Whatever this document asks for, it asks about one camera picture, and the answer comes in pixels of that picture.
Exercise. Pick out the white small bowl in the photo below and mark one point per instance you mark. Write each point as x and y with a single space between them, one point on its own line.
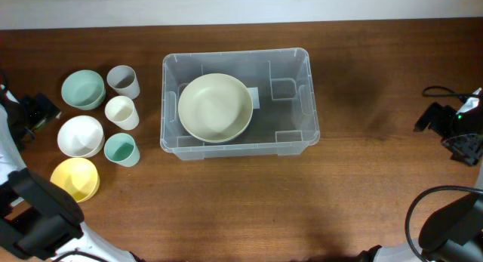
81 137

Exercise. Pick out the green small bowl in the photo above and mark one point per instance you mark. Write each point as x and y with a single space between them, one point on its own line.
84 90

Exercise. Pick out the white label in bin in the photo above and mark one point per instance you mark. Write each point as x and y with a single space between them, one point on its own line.
254 93

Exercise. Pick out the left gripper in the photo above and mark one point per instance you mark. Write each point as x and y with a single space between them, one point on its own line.
39 109

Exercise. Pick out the cream cup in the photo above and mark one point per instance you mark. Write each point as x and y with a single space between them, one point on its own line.
122 112

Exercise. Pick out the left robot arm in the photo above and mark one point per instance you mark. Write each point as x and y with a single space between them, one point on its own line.
38 218

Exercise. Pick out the cream large bowl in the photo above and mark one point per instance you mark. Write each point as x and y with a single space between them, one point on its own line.
215 107

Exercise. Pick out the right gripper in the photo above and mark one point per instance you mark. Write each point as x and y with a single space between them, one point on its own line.
469 152

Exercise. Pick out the clear plastic storage bin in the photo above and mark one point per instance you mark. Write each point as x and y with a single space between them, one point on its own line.
286 122

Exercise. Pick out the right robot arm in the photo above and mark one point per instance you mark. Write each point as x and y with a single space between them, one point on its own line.
454 232

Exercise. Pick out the yellow small bowl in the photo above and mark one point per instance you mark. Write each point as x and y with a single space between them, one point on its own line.
77 176

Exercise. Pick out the grey cup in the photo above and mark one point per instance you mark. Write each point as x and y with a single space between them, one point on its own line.
123 80

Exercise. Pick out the green cup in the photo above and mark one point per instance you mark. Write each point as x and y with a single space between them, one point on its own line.
122 149

